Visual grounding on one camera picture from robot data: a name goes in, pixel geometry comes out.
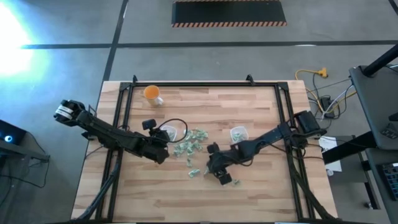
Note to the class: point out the cream mug orange inside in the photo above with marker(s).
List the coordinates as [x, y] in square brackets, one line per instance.
[152, 93]

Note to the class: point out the black hazard-striped floor mat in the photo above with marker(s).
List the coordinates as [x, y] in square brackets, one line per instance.
[228, 12]

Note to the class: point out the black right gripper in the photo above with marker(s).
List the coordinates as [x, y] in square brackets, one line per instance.
[222, 160]

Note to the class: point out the black power strip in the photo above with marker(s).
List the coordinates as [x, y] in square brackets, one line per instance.
[327, 104]

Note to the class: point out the black keyboard coloured keys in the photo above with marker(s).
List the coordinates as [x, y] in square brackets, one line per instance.
[391, 180]

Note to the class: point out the black aluminium table frame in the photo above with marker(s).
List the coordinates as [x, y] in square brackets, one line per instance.
[202, 84]

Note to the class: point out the black desk crossbar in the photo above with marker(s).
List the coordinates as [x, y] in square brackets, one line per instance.
[348, 149]

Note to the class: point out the black box blue light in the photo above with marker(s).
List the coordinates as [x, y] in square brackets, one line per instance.
[11, 132]

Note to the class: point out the small black controller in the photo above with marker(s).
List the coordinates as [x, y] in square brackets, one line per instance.
[389, 131]

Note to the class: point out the white paper sheet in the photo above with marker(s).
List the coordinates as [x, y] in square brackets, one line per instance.
[331, 146]

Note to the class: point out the dark grey desk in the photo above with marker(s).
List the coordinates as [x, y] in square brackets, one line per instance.
[384, 211]

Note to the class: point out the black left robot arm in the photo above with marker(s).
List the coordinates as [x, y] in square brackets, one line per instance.
[102, 132]

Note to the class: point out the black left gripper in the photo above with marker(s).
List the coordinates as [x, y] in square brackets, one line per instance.
[154, 146]

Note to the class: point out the black side shelf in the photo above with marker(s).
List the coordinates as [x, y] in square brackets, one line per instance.
[25, 154]

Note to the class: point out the black pole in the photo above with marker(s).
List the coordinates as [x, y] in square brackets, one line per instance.
[381, 63]

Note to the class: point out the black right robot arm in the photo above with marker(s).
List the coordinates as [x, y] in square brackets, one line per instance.
[264, 138]

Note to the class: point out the clear plastic bin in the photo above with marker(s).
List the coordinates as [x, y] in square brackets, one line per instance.
[239, 129]
[172, 128]

